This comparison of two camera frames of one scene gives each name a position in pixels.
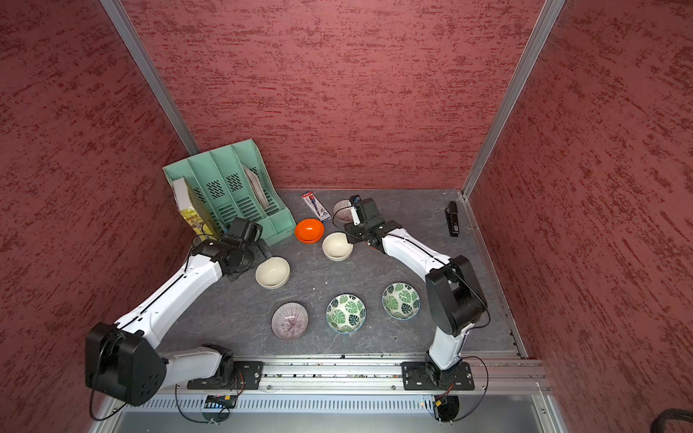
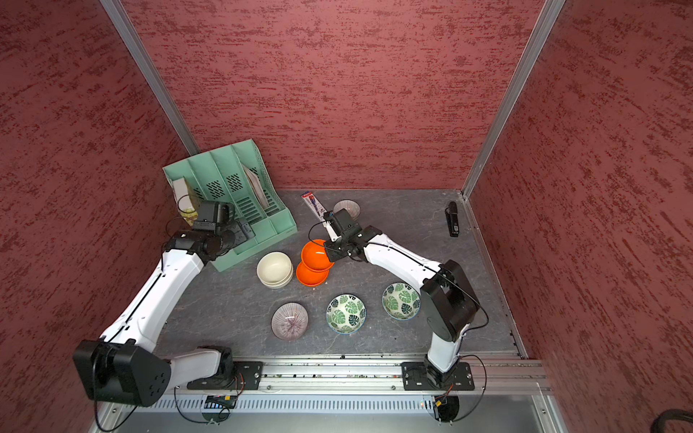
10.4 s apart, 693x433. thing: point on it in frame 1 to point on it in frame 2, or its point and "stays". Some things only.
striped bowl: (342, 212) stays
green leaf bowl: (346, 313) stays
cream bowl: (272, 271) stays
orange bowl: (309, 230) to (315, 256)
